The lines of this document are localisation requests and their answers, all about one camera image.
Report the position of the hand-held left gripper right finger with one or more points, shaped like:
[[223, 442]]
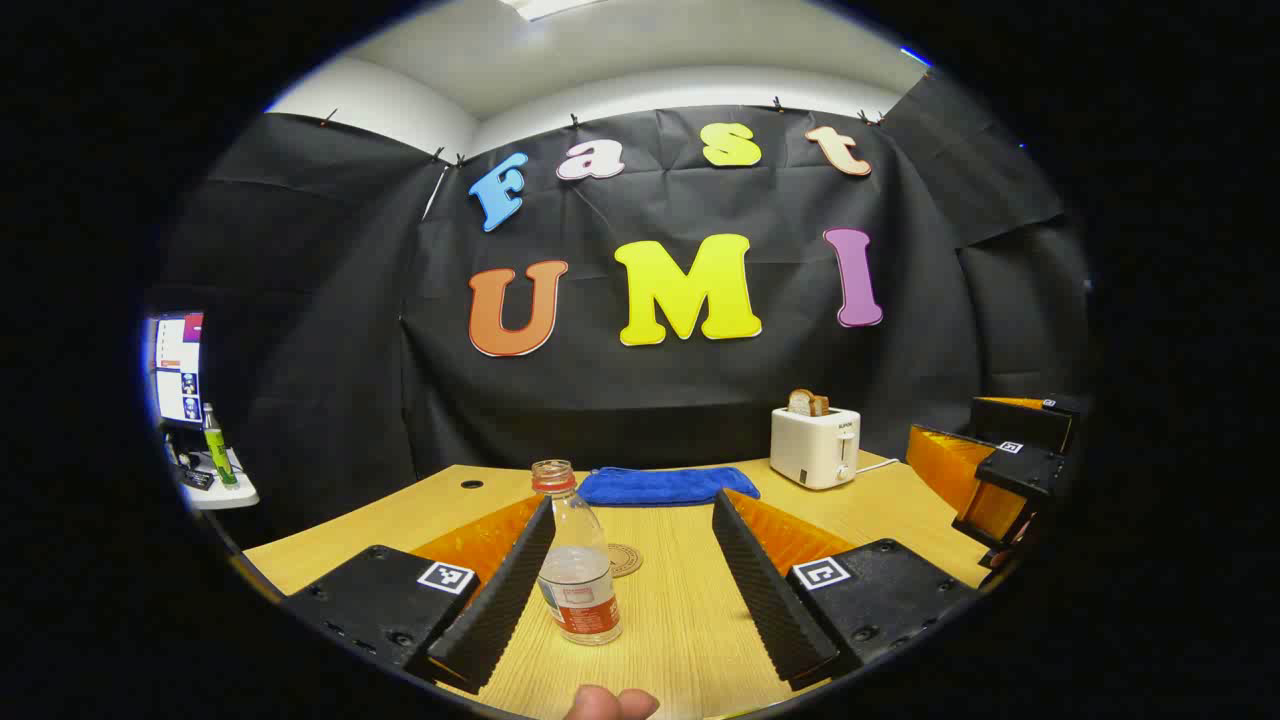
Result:
[[765, 600]]

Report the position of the ceiling light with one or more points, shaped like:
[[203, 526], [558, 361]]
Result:
[[550, 7]]

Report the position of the white toaster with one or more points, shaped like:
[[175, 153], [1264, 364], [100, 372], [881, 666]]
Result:
[[812, 448]]

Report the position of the black backdrop cloth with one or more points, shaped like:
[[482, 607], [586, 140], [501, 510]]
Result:
[[700, 380]]

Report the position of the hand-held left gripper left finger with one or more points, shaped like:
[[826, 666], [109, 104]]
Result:
[[505, 600]]

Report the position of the computer monitor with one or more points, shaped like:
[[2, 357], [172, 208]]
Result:
[[178, 370]]

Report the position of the green bottle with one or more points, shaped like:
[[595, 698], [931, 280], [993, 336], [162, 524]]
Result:
[[219, 450]]

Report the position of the black keyboard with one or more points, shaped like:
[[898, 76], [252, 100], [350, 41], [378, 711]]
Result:
[[195, 477]]

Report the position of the white side table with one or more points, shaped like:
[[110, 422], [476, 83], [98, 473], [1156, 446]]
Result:
[[225, 493]]

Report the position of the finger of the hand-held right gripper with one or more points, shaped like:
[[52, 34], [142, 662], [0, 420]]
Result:
[[1020, 468], [1030, 425]]

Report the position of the blue towel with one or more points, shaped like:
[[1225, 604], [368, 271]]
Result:
[[665, 486]]

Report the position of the bread slice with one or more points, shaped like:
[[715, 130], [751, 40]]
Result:
[[806, 403]]

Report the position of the clear plastic water bottle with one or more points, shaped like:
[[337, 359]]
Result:
[[578, 560]]

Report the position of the round woven coaster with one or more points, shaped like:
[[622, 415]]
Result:
[[627, 560]]

